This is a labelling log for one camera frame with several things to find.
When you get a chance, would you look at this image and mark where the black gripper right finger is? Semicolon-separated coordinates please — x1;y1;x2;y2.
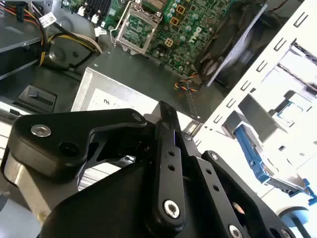
180;132;298;238

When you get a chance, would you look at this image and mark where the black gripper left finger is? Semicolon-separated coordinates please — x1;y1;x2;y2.
7;101;187;232

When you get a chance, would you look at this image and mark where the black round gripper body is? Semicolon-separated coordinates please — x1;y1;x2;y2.
39;160;225;238

